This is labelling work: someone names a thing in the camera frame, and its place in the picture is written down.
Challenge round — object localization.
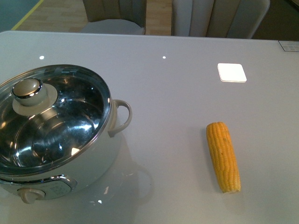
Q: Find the yellow corn cob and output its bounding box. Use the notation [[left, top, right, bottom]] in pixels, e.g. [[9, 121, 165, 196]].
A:
[[206, 122, 241, 193]]

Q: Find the glass pot lid with knob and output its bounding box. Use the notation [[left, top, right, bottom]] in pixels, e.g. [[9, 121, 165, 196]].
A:
[[0, 65, 111, 175]]

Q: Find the white electric cooking pot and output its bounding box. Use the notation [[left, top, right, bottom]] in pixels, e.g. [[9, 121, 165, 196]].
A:
[[0, 78, 132, 204]]

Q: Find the beige chair left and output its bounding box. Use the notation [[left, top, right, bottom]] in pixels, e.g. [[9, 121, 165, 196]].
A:
[[81, 0, 147, 35]]

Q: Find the beige chair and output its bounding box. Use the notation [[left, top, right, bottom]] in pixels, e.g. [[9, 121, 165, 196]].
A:
[[171, 0, 270, 39], [81, 0, 147, 35]]

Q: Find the beige chair right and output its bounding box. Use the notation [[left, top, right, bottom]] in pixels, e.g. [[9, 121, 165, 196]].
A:
[[171, 0, 270, 39]]

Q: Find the table label sticker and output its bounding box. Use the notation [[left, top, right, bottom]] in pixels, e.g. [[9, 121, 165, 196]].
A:
[[278, 41, 299, 52]]

